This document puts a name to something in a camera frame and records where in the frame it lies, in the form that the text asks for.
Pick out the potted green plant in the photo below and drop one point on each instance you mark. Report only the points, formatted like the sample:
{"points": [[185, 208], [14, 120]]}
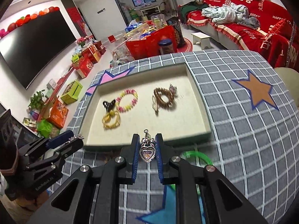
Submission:
{"points": [[36, 101]]}

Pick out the green translucent bangle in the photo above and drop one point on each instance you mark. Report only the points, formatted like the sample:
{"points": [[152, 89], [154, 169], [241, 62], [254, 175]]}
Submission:
{"points": [[197, 156]]}

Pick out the pink heart pendant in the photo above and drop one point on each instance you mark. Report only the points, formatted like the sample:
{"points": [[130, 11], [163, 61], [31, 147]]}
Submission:
{"points": [[173, 90]]}

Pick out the black bow hair clip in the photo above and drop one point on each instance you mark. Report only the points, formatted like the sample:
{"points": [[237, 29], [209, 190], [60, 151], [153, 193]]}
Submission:
{"points": [[109, 106]]}

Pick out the beige armchair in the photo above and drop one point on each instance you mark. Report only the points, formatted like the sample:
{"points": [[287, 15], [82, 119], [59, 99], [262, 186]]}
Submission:
{"points": [[290, 77]]}

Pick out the green shallow tray box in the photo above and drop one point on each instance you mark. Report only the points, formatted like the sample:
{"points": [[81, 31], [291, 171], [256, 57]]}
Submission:
{"points": [[187, 122]]}

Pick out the orange gift box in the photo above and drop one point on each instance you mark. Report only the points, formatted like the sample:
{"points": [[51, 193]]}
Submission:
{"points": [[58, 114]]}

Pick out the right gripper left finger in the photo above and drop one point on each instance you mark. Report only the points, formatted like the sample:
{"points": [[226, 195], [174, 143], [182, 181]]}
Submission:
{"points": [[91, 194]]}

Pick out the green gift box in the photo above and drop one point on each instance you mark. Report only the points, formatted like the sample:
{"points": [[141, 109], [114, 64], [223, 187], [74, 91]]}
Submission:
{"points": [[71, 93]]}

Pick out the blue lid jar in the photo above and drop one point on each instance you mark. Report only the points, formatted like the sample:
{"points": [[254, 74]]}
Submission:
{"points": [[166, 46]]}

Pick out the clear heart pendant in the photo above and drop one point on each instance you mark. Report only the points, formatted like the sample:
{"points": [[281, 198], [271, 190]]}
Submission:
{"points": [[147, 149]]}

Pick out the grey checked tablecloth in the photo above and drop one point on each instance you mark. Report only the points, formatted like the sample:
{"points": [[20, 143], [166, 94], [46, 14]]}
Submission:
{"points": [[254, 121]]}

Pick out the light blue clothes pile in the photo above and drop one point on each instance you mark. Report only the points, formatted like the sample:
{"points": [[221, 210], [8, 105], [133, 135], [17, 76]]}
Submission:
{"points": [[231, 14]]}

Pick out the beige rabbit hair clip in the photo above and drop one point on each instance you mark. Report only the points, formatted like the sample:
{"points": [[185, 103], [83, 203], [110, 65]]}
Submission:
{"points": [[155, 105]]}

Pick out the small white stool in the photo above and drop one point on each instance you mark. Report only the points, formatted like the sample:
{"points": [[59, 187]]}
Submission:
{"points": [[201, 39]]}

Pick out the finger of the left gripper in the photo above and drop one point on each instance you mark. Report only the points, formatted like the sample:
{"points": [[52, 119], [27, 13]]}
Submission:
{"points": [[59, 140], [67, 149]]}

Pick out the red covered sofa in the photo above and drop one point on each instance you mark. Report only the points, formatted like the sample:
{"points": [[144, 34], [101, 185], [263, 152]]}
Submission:
{"points": [[270, 40]]}

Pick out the camera pole stand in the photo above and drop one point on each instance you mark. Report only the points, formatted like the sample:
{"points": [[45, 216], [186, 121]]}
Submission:
{"points": [[292, 51]]}

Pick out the silver rhinestone hair clip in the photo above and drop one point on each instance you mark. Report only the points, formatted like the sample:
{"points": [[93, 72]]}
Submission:
{"points": [[75, 137]]}

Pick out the red gift box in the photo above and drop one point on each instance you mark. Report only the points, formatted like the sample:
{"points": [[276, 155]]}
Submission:
{"points": [[83, 66]]}

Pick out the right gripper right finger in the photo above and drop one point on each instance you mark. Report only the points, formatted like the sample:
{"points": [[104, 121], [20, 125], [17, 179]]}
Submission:
{"points": [[203, 194]]}

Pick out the black television screen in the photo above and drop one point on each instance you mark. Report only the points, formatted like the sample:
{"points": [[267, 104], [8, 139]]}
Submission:
{"points": [[28, 49]]}

